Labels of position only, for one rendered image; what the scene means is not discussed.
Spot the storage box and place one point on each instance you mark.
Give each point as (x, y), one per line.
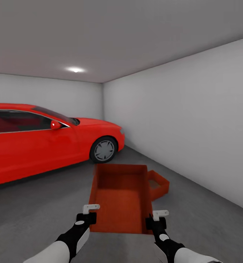
(162, 182)
(123, 193)

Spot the car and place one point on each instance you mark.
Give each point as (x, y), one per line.
(34, 140)

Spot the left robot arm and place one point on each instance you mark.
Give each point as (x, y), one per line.
(69, 244)

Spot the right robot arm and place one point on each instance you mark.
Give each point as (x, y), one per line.
(167, 250)

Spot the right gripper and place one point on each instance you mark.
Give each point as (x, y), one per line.
(151, 224)

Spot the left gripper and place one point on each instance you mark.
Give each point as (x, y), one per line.
(91, 217)

